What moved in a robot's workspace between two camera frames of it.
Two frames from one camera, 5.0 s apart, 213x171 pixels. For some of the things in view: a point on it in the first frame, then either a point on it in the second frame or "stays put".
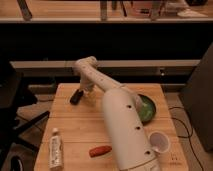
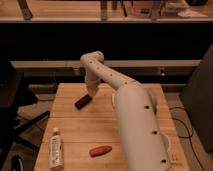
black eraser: (76, 97) to (83, 101)
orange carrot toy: (100, 150) stays put
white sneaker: (191, 13) stays put
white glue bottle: (56, 158) stays put
